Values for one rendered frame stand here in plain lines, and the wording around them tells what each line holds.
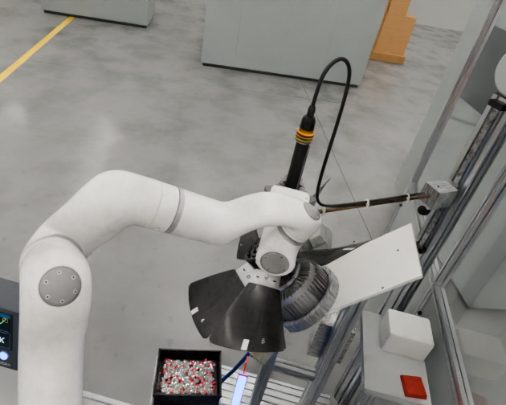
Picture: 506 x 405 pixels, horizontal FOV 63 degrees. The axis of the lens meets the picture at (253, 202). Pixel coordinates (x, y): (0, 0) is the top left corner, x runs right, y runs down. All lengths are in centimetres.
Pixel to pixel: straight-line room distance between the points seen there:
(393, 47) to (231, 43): 392
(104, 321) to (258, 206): 202
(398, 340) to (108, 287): 187
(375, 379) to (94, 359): 155
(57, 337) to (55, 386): 9
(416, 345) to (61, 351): 129
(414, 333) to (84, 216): 131
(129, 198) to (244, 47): 599
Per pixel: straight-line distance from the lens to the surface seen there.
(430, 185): 153
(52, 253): 68
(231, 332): 124
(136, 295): 282
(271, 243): 85
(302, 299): 140
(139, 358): 255
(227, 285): 147
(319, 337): 182
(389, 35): 926
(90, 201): 72
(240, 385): 116
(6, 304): 122
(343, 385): 248
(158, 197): 74
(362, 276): 144
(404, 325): 172
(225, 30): 657
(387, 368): 171
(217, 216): 78
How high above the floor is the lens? 215
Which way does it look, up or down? 36 degrees down
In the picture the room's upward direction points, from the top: 12 degrees clockwise
